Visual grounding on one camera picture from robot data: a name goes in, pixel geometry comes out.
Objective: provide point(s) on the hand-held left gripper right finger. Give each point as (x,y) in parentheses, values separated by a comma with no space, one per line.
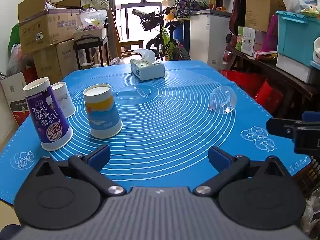
(218,158)

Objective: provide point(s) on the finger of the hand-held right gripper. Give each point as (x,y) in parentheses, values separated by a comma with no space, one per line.
(311,116)
(282,128)

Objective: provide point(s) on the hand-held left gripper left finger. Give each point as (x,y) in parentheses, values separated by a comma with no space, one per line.
(99,157)

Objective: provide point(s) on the clear plastic cup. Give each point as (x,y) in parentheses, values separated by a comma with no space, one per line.
(223,100)

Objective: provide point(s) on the blue and yellow paper cup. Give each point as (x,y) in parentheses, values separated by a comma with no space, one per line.
(102,115)

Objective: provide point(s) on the purple paper cup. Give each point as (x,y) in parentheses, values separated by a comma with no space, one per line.
(48,120)

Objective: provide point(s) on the white paper cup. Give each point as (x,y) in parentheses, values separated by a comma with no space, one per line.
(65,102)

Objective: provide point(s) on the dark wooden shelf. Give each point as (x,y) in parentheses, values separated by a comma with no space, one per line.
(287,80)

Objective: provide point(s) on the white foam box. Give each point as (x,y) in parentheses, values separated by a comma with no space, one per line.
(295,67)

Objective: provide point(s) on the red gift bags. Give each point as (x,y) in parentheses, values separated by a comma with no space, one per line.
(252,85)

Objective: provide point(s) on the blue silicone mat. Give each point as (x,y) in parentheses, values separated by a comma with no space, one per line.
(170,120)

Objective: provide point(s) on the teal storage bin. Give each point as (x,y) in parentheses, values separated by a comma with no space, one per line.
(295,37)

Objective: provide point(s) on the magenta plastic bag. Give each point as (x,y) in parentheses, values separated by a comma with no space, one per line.
(272,33)

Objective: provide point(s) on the green and white carton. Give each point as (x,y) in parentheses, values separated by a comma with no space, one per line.
(247,40)

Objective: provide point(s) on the patterned tissue box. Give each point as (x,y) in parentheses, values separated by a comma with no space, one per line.
(147,68)

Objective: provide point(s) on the white and red carton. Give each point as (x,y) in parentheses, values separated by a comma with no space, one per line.
(15,97)

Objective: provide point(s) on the large brown cardboard box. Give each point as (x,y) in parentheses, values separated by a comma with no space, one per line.
(53,60)

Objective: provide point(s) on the wooden chair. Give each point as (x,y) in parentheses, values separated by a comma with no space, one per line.
(125,43)

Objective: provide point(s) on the white chest freezer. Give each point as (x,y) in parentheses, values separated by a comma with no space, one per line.
(208,37)

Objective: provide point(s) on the tall brown cardboard box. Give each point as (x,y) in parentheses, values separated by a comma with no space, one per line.
(262,7)

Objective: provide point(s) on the pink plastic bag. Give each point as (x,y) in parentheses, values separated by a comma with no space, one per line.
(16,60)

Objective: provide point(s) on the green bicycle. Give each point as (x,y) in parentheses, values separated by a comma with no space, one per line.
(165,40)

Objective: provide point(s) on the printed white plastic bag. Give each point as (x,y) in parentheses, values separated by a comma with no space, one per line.
(93,18)

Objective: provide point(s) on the open cardboard box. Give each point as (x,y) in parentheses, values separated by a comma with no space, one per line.
(47,27)

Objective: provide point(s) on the orange drink bottle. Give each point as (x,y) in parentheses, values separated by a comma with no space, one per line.
(212,2)

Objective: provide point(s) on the glass balcony door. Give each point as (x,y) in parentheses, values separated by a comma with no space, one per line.
(145,7)

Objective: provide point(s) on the floral fabric bag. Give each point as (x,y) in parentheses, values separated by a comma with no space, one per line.
(185,3)

